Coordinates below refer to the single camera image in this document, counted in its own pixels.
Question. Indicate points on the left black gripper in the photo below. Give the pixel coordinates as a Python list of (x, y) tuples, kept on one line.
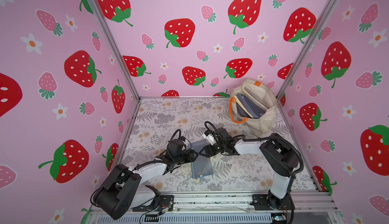
[(189, 155)]

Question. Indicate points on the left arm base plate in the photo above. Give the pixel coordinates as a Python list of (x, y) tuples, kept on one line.
[(162, 203)]

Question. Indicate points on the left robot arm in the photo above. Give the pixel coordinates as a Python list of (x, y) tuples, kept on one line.
[(122, 188)]

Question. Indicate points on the aluminium front rail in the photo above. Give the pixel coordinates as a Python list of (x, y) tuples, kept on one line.
[(229, 208)]

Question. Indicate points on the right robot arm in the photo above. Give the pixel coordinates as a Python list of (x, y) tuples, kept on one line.
[(285, 160)]

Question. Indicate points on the beige canvas bag orange handles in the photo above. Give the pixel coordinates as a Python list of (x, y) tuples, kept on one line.
[(262, 96)]

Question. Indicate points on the grey-blue mesh pouch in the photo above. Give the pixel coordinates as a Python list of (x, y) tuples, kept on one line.
[(252, 108)]

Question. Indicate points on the cream trim pouch underneath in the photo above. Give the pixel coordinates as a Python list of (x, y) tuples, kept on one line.
[(188, 173)]

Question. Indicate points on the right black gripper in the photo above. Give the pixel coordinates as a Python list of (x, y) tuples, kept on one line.
[(211, 148)]

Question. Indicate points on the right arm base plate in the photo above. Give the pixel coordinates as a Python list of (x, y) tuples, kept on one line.
[(269, 202)]

